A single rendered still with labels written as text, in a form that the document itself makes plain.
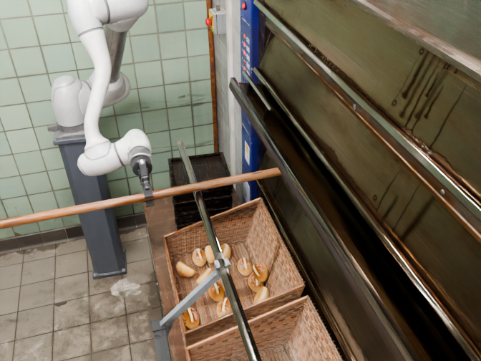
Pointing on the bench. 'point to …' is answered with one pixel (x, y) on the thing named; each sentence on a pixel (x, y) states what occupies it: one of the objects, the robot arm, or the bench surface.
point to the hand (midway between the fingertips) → (148, 195)
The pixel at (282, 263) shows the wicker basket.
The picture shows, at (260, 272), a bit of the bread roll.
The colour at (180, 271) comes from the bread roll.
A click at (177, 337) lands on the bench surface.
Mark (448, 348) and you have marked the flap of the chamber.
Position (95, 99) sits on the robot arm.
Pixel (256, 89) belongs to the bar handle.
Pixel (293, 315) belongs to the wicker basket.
